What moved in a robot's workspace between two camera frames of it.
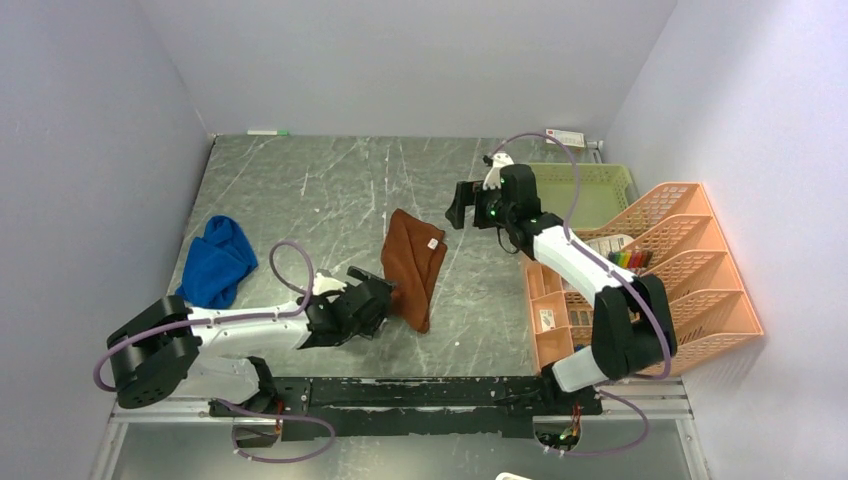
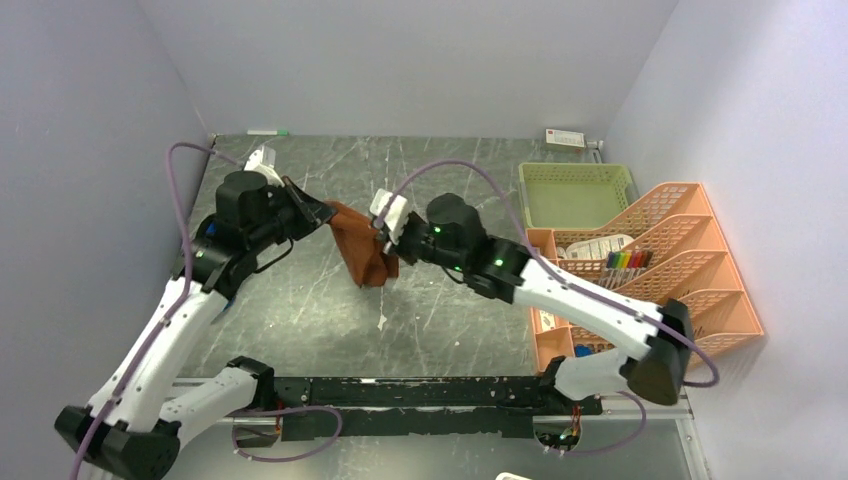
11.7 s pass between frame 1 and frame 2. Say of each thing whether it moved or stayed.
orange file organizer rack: stayed
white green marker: stayed
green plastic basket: stayed
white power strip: stayed
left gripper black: moved
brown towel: moved
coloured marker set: stayed
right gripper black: moved
